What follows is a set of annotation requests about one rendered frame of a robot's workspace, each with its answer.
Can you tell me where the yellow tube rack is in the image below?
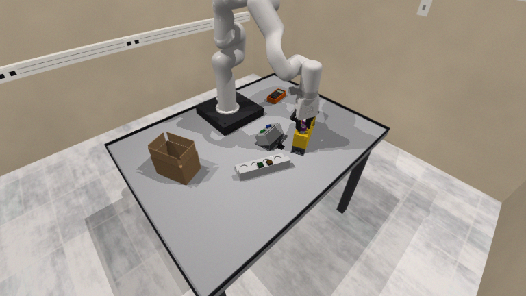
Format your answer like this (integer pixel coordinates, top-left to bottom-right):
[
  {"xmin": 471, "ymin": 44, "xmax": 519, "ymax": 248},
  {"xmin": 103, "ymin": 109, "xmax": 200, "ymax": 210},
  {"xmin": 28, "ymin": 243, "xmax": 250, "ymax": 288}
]
[{"xmin": 292, "ymin": 117, "xmax": 316, "ymax": 150}]

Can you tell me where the black table edge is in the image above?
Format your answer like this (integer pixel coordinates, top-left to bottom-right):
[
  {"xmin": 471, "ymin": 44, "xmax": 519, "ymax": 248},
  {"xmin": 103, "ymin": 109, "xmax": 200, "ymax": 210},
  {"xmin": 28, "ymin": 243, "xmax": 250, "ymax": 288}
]
[{"xmin": 104, "ymin": 73, "xmax": 390, "ymax": 296}]

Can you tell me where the grey button housing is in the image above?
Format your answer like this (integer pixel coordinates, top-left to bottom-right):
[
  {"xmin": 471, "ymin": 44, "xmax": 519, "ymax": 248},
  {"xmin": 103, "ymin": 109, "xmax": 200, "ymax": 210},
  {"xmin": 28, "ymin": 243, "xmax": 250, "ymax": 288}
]
[{"xmin": 255, "ymin": 123, "xmax": 285, "ymax": 151}]

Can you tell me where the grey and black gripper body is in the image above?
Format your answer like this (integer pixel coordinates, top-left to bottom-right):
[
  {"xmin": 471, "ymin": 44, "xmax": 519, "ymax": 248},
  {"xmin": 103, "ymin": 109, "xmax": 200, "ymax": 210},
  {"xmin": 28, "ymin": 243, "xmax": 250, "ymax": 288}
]
[{"xmin": 293, "ymin": 94, "xmax": 319, "ymax": 120}]

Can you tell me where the brown cardboard box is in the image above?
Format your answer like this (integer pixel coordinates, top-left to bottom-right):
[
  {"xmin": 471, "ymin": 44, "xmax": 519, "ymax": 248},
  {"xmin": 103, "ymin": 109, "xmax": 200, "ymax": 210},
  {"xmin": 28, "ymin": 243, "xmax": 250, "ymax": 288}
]
[{"xmin": 148, "ymin": 132, "xmax": 201, "ymax": 185}]

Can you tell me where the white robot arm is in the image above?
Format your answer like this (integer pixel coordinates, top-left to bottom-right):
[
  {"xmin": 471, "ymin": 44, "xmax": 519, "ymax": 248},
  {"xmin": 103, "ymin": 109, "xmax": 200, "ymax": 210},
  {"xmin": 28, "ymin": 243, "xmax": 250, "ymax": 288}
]
[{"xmin": 212, "ymin": 0, "xmax": 323, "ymax": 114}]

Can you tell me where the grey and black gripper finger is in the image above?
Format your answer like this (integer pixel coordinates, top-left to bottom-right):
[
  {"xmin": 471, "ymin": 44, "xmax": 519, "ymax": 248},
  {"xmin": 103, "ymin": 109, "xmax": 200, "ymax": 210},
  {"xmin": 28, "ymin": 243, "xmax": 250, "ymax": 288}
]
[
  {"xmin": 305, "ymin": 117, "xmax": 314, "ymax": 129},
  {"xmin": 290, "ymin": 110, "xmax": 301, "ymax": 132}
]

